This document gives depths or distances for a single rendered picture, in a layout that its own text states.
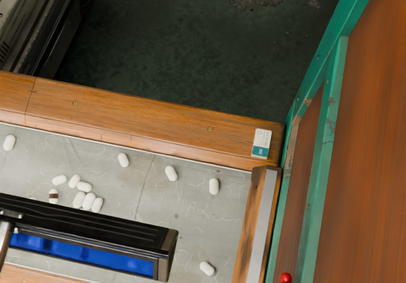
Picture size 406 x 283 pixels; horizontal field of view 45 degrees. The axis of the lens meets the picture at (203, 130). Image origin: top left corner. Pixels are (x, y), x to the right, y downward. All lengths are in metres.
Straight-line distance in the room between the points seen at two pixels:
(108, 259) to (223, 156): 0.43
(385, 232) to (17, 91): 1.00
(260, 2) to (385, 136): 1.74
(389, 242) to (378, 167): 0.07
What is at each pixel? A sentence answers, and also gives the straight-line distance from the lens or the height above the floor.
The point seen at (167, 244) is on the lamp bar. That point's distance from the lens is 0.74.
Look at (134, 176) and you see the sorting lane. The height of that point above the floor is 0.74.
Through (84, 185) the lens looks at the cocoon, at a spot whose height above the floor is 0.76.
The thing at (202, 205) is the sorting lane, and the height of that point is 0.74.
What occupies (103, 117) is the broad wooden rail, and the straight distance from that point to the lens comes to 1.14.
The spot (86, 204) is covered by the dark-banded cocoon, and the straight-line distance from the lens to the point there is 1.11.
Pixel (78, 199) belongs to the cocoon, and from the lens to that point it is 1.12.
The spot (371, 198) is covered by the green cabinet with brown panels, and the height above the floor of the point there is 1.45.
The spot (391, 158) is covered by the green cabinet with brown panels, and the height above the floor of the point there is 1.49.
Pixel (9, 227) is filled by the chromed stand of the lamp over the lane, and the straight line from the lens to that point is 0.77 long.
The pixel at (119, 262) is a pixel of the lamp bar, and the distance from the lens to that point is 0.77.
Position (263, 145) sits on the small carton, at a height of 0.78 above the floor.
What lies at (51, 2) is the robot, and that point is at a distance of 1.80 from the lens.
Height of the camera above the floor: 1.83
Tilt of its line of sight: 75 degrees down
